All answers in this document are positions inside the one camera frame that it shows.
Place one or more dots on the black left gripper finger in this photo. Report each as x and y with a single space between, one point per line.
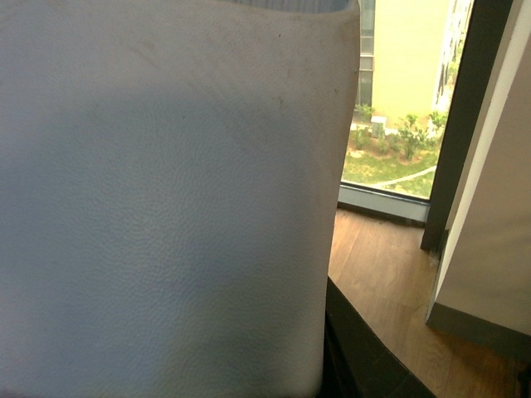
356 362

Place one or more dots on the light blue slipper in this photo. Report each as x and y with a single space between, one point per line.
169 178

